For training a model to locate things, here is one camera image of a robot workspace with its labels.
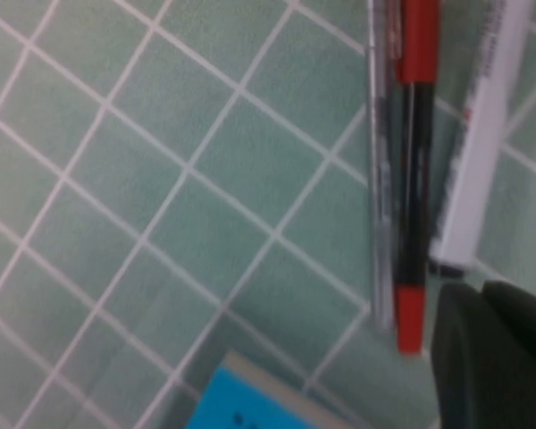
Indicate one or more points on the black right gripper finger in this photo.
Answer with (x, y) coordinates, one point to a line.
(496, 357)

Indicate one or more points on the green checked tablecloth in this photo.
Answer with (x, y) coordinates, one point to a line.
(161, 223)

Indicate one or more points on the white marker black cap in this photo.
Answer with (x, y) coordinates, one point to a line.
(473, 156)

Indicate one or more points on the clear plastic pen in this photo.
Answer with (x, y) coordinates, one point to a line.
(382, 201)

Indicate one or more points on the blue grey Dollar Club book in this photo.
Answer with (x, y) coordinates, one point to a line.
(241, 397)

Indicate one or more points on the red and black pen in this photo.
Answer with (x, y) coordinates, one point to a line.
(413, 201)

